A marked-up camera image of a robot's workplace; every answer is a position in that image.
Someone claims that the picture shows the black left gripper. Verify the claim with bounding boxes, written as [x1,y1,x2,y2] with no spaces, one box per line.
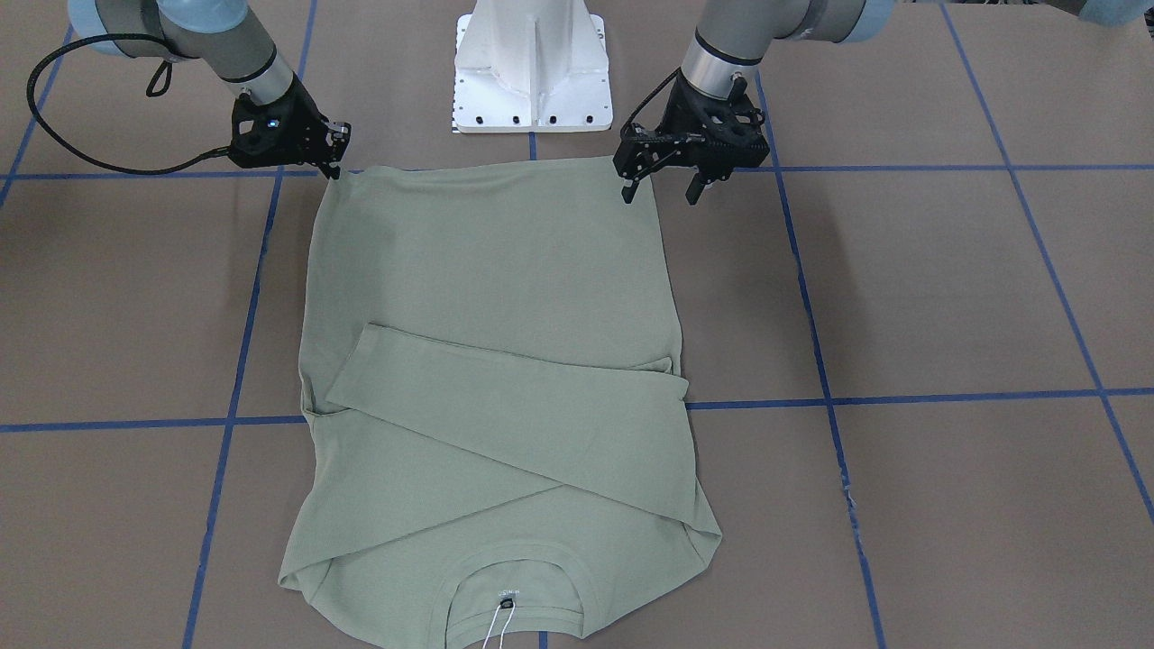
[613,70,771,206]

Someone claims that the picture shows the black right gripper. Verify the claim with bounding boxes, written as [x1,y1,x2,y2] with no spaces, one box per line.
[227,75,351,180]

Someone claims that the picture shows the olive green long-sleeve shirt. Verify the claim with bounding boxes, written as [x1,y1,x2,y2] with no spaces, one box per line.
[278,159,722,648]

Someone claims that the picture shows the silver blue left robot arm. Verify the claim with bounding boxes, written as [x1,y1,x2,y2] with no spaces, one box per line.
[613,1,896,206]

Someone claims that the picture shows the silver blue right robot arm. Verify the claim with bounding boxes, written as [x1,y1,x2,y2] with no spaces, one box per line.
[69,1,352,179]

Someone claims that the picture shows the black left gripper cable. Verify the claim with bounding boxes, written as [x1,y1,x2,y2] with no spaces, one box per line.
[620,69,682,136]

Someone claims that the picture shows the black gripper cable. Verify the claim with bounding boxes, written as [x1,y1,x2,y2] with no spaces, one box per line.
[620,69,682,136]
[25,33,237,176]

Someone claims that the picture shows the white camera stand column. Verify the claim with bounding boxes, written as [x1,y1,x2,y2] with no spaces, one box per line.
[451,1,614,134]

